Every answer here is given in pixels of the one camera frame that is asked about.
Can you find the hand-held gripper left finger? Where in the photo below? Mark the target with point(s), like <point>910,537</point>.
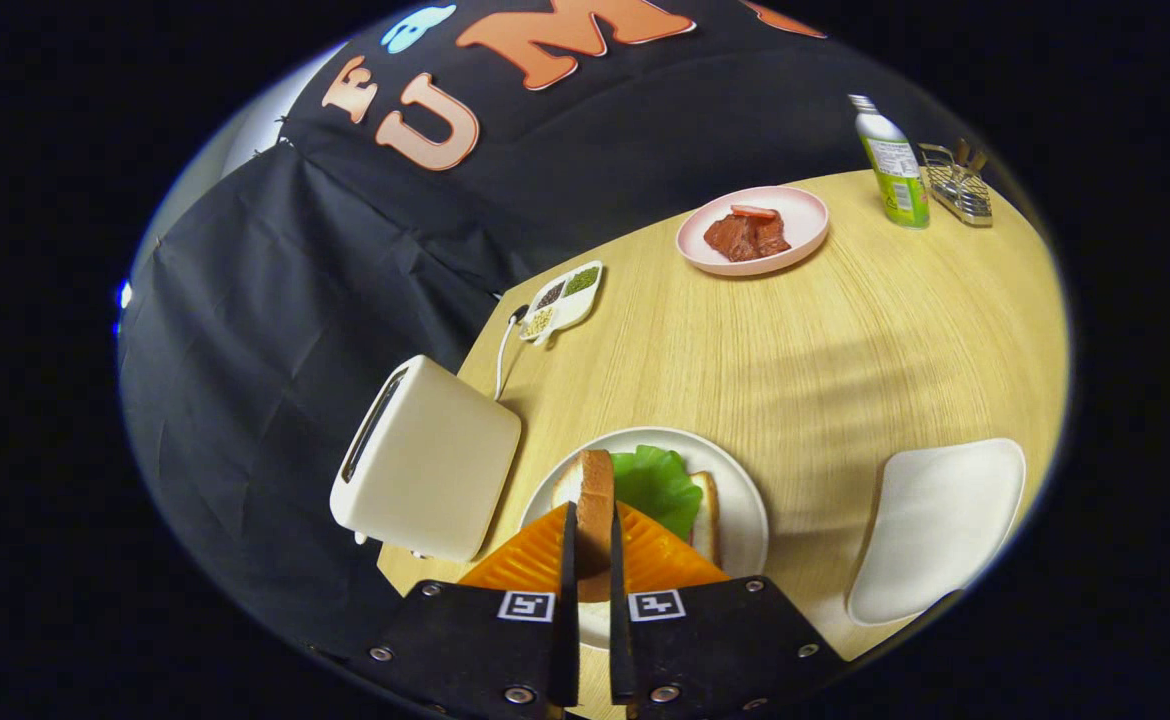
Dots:
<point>485,650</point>

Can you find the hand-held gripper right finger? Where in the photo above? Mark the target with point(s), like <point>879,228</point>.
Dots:
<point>715,650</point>

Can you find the green lettuce leaf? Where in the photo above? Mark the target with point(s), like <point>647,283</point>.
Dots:
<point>657,485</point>

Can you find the toasted bread slice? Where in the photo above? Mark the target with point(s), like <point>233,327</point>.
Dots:
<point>595,500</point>

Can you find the white bread slice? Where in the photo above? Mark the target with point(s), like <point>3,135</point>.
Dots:
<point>708,515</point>

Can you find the white round plate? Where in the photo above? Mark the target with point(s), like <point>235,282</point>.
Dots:
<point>737,480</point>

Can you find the white toaster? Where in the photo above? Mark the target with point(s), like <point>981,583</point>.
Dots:
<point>435,460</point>

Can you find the white squarish plate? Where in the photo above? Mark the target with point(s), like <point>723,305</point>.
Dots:
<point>945,530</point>

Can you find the white divided seasoning dish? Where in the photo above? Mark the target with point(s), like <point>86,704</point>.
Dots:
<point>570,310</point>

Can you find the brown meat slice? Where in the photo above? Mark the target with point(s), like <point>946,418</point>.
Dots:
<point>745,240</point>

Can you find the black backdrop cloth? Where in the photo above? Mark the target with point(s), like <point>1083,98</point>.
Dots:
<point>345,250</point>

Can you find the pink round plate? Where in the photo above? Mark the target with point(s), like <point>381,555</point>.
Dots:
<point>805,220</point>

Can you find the red sausage piece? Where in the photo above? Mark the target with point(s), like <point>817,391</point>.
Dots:
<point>753,212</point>

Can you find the green label metal bottle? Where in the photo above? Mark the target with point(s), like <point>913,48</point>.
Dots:
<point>900,175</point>

